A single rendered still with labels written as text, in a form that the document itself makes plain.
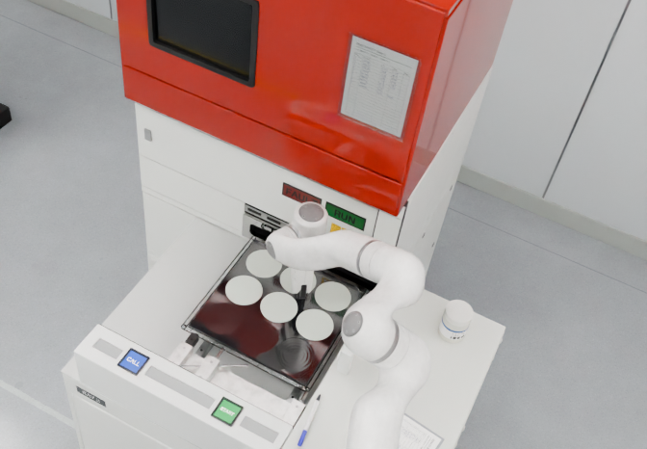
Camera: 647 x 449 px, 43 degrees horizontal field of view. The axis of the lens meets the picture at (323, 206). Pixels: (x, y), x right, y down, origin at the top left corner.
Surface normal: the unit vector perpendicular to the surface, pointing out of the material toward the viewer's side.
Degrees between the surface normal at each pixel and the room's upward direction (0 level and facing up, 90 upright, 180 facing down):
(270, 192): 90
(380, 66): 90
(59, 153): 0
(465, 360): 0
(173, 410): 90
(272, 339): 0
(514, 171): 90
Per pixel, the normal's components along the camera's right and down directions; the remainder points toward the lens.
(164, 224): -0.45, 0.62
